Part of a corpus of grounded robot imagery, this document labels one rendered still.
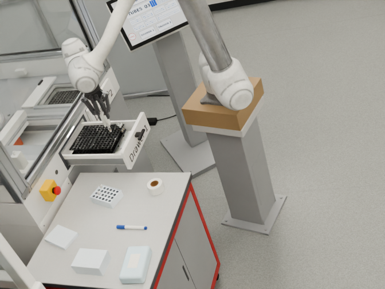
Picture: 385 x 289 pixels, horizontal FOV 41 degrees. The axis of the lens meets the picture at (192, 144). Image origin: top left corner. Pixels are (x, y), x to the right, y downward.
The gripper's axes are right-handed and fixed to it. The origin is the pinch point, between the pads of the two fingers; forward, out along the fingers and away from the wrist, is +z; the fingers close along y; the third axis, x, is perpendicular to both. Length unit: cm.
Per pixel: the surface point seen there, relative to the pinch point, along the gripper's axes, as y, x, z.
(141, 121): -13.8, -6.5, 9.9
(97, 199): 7.3, 29.6, 21.2
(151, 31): -16, -78, 1
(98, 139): 7.3, -0.4, 10.7
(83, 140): 17.3, -5.4, 13.7
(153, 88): 18, -169, 94
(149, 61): 14, -168, 69
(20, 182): 31.6, 35.2, -1.6
